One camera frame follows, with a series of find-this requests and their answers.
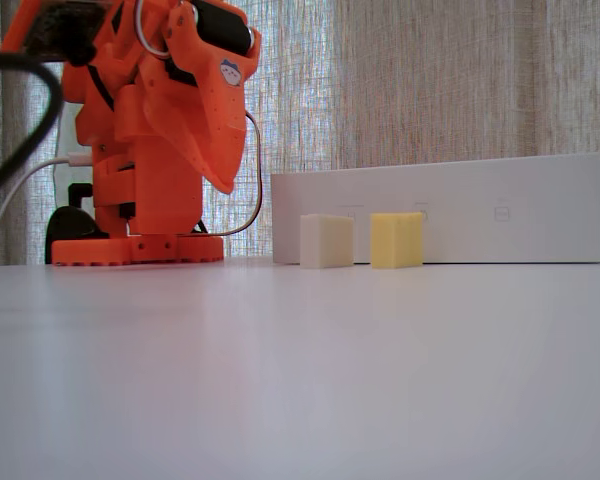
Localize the orange gripper black servo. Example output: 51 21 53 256
139 0 262 195

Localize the white foam cuboid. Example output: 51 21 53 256
299 213 355 270

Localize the yellow foam cuboid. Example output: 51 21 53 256
369 211 425 270

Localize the white cardboard bin box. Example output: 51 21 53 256
270 152 600 266

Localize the black table clamp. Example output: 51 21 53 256
44 182 112 265

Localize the woven grey curtain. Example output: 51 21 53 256
0 0 600 266

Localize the tricolour servo wire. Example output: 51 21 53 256
133 0 173 58
198 110 265 238

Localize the thick black cable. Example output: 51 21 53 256
0 51 65 204

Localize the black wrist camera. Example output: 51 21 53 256
22 1 105 67

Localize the white usb cable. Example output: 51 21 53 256
0 151 94 266

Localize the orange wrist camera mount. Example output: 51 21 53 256
0 0 51 54

